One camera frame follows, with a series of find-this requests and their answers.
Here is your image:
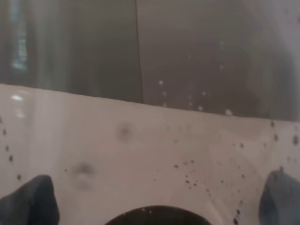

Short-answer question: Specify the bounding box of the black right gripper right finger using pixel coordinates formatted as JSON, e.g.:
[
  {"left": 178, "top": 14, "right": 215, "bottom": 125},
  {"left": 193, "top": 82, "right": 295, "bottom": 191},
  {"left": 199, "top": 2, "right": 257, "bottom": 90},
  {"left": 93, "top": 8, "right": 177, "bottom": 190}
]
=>
[{"left": 259, "top": 170, "right": 300, "bottom": 225}]

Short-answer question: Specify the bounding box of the grey translucent water bottle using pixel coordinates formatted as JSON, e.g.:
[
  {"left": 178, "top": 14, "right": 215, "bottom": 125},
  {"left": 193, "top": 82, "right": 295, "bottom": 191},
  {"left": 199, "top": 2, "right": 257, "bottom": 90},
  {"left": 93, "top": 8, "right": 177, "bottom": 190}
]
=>
[{"left": 0, "top": 0, "right": 300, "bottom": 225}]

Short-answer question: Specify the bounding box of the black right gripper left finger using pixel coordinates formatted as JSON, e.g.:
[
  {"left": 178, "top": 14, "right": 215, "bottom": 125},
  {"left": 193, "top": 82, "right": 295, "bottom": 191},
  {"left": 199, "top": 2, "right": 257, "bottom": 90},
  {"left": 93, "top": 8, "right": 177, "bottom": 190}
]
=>
[{"left": 0, "top": 175, "right": 60, "bottom": 225}]

